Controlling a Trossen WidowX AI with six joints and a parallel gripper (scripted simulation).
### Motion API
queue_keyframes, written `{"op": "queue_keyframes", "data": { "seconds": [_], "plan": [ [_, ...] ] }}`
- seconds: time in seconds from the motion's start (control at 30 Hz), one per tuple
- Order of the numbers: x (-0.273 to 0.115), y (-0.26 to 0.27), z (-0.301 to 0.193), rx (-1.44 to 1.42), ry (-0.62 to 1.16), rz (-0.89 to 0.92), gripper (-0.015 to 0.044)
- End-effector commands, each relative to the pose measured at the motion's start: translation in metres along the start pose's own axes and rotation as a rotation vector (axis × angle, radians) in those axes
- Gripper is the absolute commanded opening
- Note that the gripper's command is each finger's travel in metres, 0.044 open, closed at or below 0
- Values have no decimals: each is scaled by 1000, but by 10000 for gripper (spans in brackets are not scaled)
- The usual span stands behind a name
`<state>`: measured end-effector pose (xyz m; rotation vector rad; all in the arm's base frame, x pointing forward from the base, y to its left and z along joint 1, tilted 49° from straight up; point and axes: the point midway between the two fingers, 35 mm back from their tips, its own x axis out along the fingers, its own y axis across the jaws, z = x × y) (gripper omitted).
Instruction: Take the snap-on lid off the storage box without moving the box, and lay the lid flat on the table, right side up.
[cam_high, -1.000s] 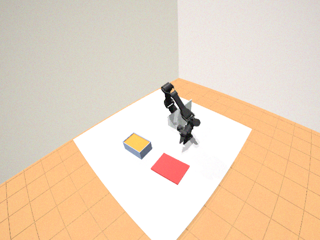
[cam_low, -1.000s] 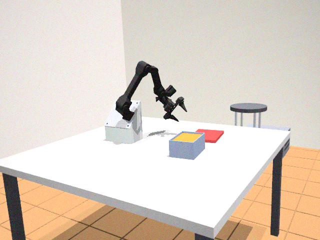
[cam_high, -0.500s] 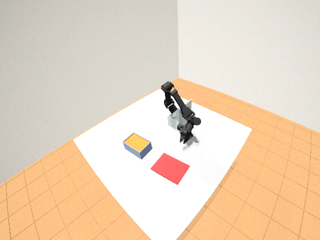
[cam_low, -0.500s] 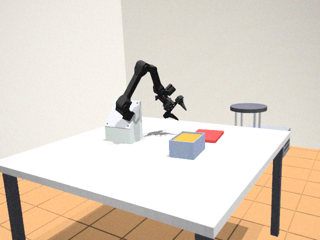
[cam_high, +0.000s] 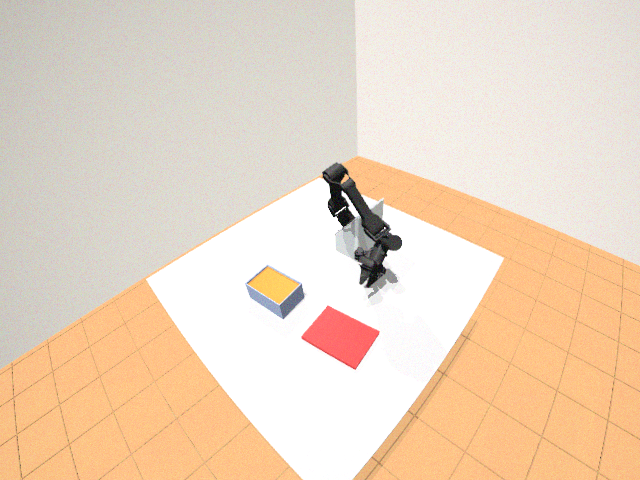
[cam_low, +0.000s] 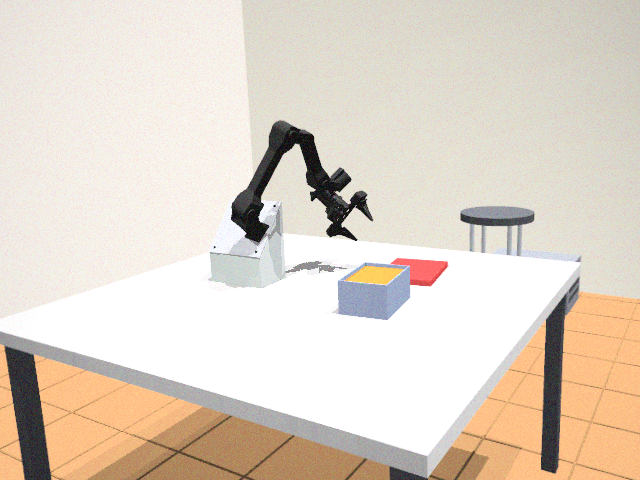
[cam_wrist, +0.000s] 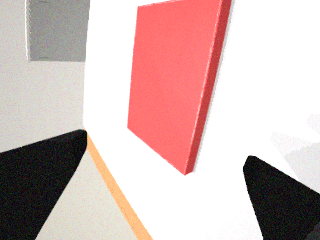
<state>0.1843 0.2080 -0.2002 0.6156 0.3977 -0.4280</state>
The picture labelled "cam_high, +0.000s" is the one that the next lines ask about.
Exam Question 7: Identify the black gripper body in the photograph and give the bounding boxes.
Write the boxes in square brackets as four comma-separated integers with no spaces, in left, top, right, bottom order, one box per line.
[358,245,388,274]

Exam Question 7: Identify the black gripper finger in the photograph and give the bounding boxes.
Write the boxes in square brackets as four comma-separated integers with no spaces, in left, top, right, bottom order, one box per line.
[366,272,383,287]
[359,264,374,285]

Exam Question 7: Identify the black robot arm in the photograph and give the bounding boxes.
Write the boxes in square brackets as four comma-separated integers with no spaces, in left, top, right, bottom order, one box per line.
[322,163,402,260]

